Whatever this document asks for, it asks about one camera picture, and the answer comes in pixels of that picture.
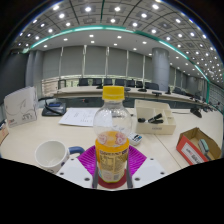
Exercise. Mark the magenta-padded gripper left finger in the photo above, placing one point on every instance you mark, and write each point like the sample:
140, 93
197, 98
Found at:
71, 170

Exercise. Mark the black desk phone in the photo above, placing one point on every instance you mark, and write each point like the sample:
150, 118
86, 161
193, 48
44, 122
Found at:
54, 109

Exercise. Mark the white printed paper sheet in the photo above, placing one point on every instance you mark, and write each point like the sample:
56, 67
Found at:
80, 116

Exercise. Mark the teal whiteboard eraser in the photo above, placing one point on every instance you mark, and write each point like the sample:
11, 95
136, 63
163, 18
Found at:
204, 146

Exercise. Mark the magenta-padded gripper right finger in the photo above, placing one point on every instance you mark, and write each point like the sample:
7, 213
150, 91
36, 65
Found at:
151, 170

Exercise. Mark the long curved conference desk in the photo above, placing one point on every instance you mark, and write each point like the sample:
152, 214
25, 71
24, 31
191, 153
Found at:
83, 92

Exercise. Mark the yellow-capped clear drink bottle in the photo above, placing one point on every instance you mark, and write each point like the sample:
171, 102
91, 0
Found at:
111, 160

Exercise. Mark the black office chairs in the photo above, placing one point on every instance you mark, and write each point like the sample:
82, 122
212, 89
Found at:
108, 82

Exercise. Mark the ceiling lights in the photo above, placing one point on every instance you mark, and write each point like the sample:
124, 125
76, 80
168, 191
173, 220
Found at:
88, 9

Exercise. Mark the cream desk organizer tray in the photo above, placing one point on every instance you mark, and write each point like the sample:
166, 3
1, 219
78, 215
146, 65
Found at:
155, 128

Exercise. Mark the white printed cardboard box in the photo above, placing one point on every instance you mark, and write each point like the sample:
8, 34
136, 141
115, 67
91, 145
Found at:
21, 106

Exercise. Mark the red-labelled open cardboard box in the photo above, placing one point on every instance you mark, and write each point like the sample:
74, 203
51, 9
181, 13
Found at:
188, 150

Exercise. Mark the black marker pen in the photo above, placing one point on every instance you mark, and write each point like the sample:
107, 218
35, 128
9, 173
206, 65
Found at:
154, 119

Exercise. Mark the small white remote control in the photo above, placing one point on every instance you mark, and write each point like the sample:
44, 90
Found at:
135, 139

